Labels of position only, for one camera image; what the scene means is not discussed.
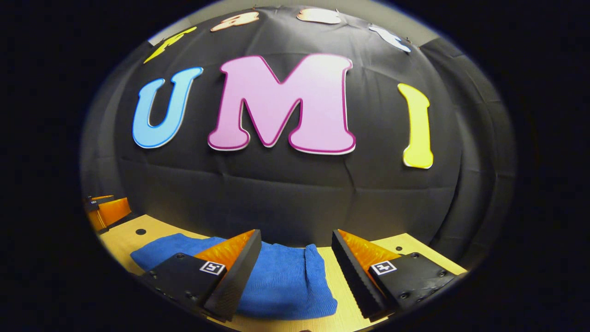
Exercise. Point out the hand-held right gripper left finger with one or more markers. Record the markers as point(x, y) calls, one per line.
point(237, 276)

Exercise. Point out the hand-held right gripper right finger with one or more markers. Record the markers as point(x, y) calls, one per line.
point(352, 276)

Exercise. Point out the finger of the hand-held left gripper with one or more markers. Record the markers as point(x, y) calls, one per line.
point(102, 198)
point(113, 211)

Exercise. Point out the blue jacket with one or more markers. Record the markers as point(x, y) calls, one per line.
point(286, 281)

